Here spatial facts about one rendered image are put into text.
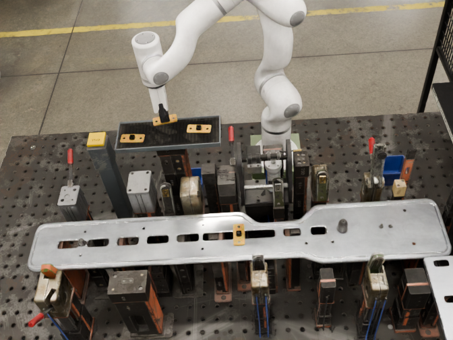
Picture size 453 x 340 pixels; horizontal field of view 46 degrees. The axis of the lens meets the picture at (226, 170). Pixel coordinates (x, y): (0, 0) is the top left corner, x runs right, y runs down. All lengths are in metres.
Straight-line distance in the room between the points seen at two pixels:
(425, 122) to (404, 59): 1.53
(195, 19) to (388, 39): 2.78
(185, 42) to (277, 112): 0.50
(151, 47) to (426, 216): 1.03
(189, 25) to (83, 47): 2.91
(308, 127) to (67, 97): 2.09
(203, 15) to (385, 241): 0.91
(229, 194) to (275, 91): 0.41
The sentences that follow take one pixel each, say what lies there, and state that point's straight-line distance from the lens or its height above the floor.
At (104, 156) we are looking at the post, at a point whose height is 1.10.
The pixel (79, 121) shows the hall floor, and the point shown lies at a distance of 3.82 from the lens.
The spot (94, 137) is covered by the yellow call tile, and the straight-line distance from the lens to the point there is 1.95.
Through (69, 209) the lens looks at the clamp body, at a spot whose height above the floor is 1.03.
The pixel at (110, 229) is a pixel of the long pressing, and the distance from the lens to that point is 1.88.
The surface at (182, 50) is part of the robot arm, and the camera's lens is 1.59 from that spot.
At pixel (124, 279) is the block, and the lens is 1.72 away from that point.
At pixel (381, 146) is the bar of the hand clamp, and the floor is 1.21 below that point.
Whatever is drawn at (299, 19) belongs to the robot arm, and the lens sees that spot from 1.69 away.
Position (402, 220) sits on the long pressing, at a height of 1.00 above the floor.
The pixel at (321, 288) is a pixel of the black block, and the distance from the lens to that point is 1.70.
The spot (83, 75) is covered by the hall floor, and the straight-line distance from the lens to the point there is 4.19.
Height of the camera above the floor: 2.48
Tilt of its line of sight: 49 degrees down
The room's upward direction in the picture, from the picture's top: 7 degrees counter-clockwise
